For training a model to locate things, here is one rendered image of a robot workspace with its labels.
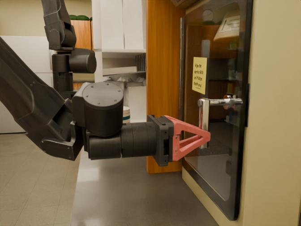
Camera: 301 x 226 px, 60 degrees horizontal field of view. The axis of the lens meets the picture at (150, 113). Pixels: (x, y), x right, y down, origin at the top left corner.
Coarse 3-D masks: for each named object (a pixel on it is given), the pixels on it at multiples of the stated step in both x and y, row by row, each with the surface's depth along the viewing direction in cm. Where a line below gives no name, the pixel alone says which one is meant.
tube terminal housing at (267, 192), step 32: (256, 0) 39; (288, 0) 39; (256, 32) 39; (288, 32) 40; (256, 64) 40; (288, 64) 41; (256, 96) 41; (288, 96) 42; (256, 128) 42; (288, 128) 43; (256, 160) 43; (288, 160) 44; (256, 192) 44; (288, 192) 45; (224, 224) 51; (256, 224) 45; (288, 224) 47
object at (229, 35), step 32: (224, 0) 45; (192, 32) 61; (224, 32) 46; (192, 64) 62; (224, 64) 46; (192, 96) 62; (224, 128) 47; (192, 160) 64; (224, 160) 47; (224, 192) 48
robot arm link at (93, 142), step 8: (88, 136) 39; (96, 136) 40; (112, 136) 40; (120, 136) 42; (88, 144) 40; (96, 144) 40; (104, 144) 40; (112, 144) 40; (120, 144) 40; (88, 152) 41; (96, 152) 40; (104, 152) 40; (112, 152) 40; (120, 152) 41
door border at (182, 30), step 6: (252, 0) 39; (180, 30) 68; (180, 36) 69; (180, 54) 69; (180, 72) 70; (180, 90) 71; (246, 90) 41; (180, 96) 71; (180, 108) 72; (180, 114) 72; (180, 120) 72; (180, 138) 73; (180, 162) 73; (240, 186) 44
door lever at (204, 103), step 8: (224, 96) 46; (200, 104) 44; (208, 104) 44; (216, 104) 45; (224, 104) 45; (200, 112) 45; (208, 112) 44; (200, 120) 45; (208, 120) 45; (200, 128) 45; (208, 128) 45; (200, 136) 45; (208, 144) 46
